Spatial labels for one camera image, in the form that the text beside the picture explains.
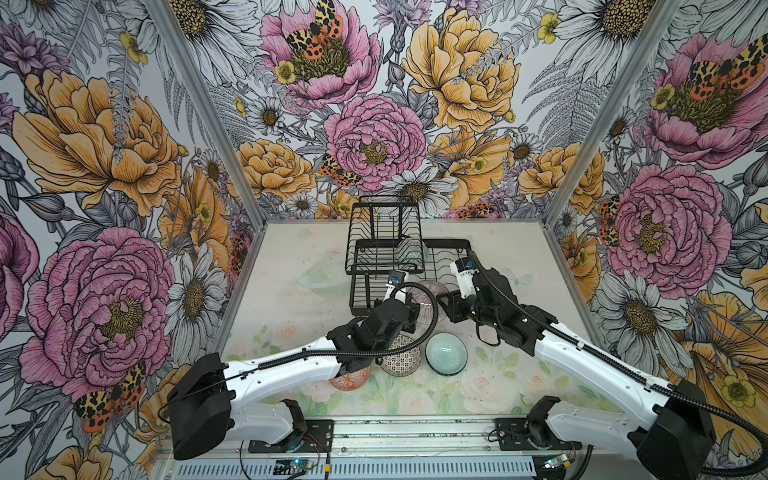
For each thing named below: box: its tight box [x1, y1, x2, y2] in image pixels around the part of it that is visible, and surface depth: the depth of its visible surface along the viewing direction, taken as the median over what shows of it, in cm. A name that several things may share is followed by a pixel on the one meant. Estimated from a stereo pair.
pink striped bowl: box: [380, 334, 422, 377], surface depth 86 cm
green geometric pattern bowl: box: [329, 365, 372, 392], surface depth 83 cm
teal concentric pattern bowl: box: [424, 332, 469, 377], surface depth 86 cm
